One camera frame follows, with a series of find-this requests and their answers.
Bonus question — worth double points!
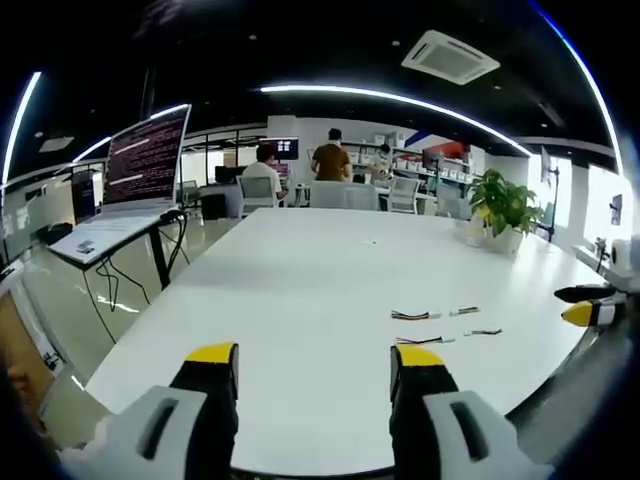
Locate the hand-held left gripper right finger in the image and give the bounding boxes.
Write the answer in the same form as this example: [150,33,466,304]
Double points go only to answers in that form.
[389,343,556,480]

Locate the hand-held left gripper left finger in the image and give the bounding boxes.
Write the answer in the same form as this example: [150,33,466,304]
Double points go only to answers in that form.
[59,342,240,480]

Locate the long JST connector coloured wires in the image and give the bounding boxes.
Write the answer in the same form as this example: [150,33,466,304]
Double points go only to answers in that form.
[390,309,444,322]
[395,336,457,348]

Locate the green potted plant white pot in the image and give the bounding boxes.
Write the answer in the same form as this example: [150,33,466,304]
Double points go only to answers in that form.
[467,168,545,255]

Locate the clear glass container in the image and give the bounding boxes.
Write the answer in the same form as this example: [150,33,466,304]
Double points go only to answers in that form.
[453,218,489,249]

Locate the brown wooden board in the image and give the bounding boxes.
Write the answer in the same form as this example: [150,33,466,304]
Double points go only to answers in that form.
[0,284,57,406]

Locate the white storage shelves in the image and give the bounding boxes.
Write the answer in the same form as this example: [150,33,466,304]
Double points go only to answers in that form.
[349,134,484,201]

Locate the white mesh office chair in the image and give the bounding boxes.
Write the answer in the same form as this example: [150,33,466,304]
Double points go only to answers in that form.
[309,180,382,212]
[386,176,422,215]
[235,174,282,220]

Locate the long ceiling light strip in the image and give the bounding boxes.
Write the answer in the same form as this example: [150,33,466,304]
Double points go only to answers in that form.
[1,70,44,187]
[259,85,532,156]

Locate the white ceiling air conditioner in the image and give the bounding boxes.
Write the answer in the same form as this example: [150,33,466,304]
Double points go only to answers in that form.
[400,29,502,86]

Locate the open silver laptop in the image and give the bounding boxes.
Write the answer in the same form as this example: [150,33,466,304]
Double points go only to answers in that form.
[47,103,193,267]

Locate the black hanging cables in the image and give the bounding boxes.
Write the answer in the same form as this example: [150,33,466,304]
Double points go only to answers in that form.
[81,219,192,346]

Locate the black frame side desk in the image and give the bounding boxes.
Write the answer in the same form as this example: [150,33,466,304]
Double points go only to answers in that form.
[78,212,189,292]

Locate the wall screen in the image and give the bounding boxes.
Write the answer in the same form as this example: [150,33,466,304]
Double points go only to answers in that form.
[259,137,300,162]

